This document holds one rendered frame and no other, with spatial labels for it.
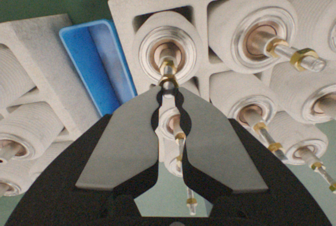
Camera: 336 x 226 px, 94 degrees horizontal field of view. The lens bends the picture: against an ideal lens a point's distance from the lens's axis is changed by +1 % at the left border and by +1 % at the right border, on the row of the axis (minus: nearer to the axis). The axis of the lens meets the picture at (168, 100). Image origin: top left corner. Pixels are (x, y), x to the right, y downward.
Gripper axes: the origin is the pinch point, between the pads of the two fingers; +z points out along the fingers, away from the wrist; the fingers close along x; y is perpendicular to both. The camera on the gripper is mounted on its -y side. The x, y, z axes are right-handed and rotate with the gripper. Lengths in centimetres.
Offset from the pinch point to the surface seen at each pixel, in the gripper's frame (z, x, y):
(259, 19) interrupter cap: 9.5, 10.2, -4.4
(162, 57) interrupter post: 6.9, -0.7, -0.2
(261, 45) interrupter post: 7.5, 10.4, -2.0
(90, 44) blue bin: 31.8, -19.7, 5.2
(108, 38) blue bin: 34.5, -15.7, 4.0
